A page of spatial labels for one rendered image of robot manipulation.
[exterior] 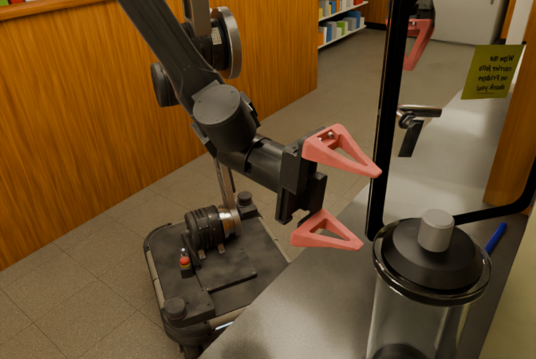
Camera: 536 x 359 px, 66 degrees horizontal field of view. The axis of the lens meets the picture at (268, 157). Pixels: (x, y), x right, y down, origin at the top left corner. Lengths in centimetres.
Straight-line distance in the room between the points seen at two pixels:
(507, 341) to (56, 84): 203
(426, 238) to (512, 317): 20
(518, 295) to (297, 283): 31
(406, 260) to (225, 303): 124
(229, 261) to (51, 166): 107
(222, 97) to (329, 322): 36
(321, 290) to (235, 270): 101
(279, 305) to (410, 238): 30
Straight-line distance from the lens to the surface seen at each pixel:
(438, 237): 41
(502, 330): 60
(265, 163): 49
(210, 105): 47
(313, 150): 43
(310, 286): 70
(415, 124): 58
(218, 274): 167
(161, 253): 184
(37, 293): 224
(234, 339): 64
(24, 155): 225
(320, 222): 51
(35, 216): 239
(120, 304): 203
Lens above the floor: 146
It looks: 31 degrees down
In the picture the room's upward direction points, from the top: 2 degrees counter-clockwise
